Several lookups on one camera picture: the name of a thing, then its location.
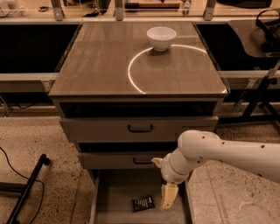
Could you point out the middle drawer with handle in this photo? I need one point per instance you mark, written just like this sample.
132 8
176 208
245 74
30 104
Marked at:
123 160

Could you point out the open bottom drawer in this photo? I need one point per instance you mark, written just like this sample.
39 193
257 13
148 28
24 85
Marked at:
115 189

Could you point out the wooden drawer cabinet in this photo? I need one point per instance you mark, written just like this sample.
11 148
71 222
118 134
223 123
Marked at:
112 71

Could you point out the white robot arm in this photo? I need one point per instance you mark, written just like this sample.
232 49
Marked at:
196 147

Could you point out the white ceramic bowl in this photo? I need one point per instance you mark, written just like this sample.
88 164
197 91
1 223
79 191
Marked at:
160 38

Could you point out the black metal stand leg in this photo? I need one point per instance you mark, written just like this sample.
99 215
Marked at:
23 189

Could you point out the top drawer with handle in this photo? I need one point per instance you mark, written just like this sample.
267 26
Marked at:
135 129

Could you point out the dark rxbar chocolate bar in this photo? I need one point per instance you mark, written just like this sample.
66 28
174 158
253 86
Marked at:
143 203

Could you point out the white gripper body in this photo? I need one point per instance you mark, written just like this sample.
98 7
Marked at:
168 172

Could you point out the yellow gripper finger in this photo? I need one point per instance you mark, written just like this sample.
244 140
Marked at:
169 193
157 161

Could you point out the drawer with handle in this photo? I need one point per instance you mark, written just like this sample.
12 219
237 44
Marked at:
135 129
123 160

